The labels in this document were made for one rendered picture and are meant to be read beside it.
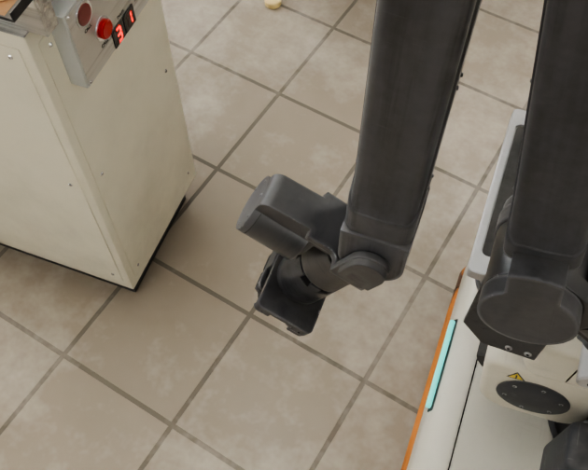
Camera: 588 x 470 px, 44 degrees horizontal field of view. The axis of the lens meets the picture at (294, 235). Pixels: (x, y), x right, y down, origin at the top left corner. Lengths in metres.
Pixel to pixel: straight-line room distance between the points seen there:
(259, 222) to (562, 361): 0.50
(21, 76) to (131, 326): 0.76
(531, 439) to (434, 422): 0.16
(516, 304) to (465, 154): 1.40
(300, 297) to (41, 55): 0.55
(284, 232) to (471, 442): 0.76
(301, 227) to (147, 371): 1.06
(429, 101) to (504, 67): 1.73
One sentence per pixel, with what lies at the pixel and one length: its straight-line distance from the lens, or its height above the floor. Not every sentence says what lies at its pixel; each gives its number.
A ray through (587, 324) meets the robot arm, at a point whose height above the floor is 1.00.
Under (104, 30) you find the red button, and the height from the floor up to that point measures 0.77.
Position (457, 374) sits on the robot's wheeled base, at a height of 0.28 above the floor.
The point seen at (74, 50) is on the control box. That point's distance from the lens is 1.09.
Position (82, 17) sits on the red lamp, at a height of 0.81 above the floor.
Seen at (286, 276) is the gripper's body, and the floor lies 0.88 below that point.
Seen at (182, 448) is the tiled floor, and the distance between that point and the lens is 1.58.
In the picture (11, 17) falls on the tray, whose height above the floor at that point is 0.91.
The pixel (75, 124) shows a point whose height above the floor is 0.63.
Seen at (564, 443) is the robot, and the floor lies 0.50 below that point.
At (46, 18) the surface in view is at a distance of 1.02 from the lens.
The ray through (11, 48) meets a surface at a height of 0.81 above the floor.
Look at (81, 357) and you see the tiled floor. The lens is 1.69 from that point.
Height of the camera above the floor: 1.52
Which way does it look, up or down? 60 degrees down
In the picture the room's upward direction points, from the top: straight up
